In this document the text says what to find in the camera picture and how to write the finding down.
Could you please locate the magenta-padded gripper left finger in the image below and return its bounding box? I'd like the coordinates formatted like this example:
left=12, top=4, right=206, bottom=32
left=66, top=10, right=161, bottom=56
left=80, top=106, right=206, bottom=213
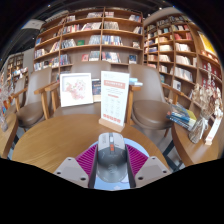
left=52, top=143, right=99, bottom=190

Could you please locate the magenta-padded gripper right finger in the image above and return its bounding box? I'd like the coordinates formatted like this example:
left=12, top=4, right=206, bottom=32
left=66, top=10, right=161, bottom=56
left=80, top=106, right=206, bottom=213
left=125, top=143, right=173, bottom=189

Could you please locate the grey computer mouse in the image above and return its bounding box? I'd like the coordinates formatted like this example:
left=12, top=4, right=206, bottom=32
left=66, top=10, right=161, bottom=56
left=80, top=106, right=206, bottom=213
left=95, top=132, right=129, bottom=184

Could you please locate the round light blue mouse pad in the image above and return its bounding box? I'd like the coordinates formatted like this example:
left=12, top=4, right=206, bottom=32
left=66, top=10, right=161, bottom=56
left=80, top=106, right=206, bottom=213
left=84, top=137, right=151, bottom=192

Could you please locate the brown padded wooden armchair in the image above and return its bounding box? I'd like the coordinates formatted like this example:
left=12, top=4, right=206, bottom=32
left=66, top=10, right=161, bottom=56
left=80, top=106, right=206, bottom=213
left=14, top=67, right=61, bottom=129
left=69, top=60, right=113, bottom=81
left=126, top=63, right=183, bottom=138
left=9, top=77, right=29, bottom=113

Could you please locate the stack of books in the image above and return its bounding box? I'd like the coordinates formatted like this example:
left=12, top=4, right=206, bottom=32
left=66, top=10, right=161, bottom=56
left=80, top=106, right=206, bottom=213
left=166, top=103, right=198, bottom=132

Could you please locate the vase with beige dried flowers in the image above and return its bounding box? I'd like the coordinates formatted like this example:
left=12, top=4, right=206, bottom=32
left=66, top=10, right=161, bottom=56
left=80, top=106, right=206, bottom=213
left=188, top=63, right=224, bottom=145

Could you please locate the white sign on wooden base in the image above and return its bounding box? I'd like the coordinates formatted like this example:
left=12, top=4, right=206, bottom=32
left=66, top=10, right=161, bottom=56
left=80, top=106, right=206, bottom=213
left=98, top=70, right=131, bottom=133

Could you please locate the white framed floral picture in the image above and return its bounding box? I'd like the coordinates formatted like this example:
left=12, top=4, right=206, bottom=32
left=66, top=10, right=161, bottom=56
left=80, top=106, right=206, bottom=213
left=59, top=72, right=95, bottom=108

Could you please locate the dark standing book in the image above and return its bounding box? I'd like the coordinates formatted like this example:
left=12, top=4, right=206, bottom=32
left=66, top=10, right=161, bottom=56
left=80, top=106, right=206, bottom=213
left=91, top=78, right=102, bottom=103

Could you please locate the teal book stack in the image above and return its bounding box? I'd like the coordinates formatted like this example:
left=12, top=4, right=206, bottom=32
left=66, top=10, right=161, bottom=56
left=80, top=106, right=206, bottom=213
left=128, top=77, right=144, bottom=88

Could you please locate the small white table sign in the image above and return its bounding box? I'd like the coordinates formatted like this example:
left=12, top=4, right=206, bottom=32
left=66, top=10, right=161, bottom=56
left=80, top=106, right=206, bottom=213
left=204, top=116, right=223, bottom=146

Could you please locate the vase with pink dried flowers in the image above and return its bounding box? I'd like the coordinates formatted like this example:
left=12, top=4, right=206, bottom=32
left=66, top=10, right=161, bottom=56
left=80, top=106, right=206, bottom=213
left=0, top=83, right=14, bottom=133

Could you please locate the wooden bookshelf with yellow poster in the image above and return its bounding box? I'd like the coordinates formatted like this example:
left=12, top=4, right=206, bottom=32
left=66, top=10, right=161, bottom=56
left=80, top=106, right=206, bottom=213
left=143, top=14, right=224, bottom=111

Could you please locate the distant wooden bookshelf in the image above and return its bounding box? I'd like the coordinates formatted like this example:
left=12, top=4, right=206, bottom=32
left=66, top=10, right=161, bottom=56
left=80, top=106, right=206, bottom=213
left=4, top=53, right=29, bottom=84

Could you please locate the wide wooden bookshelf with books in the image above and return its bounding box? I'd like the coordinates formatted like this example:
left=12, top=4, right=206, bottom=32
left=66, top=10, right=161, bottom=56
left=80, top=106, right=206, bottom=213
left=32, top=7, right=145, bottom=76

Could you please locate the white hanging ceiling sign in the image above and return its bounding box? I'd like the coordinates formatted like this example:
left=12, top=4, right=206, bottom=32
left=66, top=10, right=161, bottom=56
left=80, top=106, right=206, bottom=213
left=21, top=18, right=46, bottom=31

